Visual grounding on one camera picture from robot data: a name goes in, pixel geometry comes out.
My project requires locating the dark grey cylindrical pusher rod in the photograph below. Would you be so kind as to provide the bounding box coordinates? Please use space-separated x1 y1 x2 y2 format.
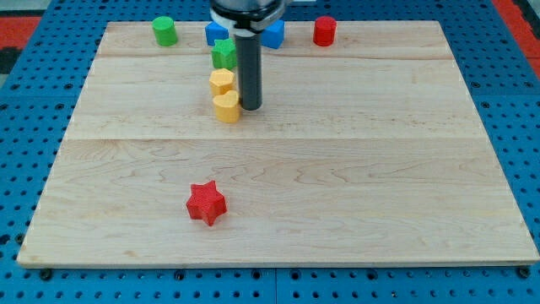
235 35 262 111

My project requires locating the green star block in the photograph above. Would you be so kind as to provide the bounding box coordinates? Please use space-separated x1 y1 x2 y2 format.
211 38 237 69

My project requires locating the red star block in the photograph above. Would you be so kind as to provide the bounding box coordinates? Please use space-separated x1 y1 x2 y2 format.
186 180 227 226

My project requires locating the blue block right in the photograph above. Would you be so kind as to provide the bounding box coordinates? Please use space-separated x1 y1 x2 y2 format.
261 19 285 49

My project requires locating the blue block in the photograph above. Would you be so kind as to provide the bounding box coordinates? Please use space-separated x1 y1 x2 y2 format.
204 21 229 46
261 19 285 49

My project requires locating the blue block left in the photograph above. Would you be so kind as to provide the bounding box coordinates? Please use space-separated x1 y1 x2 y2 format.
204 21 229 46

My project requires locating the yellow hexagon block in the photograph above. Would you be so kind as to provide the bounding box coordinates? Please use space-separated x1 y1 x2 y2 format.
209 68 235 96

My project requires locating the yellow heart block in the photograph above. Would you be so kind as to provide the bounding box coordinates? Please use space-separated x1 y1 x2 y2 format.
213 90 240 123

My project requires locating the red cylinder block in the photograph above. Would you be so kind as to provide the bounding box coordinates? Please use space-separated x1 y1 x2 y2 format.
313 16 338 46

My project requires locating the green cylinder block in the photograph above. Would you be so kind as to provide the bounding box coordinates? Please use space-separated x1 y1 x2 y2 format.
152 16 178 46

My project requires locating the wooden board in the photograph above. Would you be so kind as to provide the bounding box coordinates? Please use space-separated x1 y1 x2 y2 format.
18 21 539 269

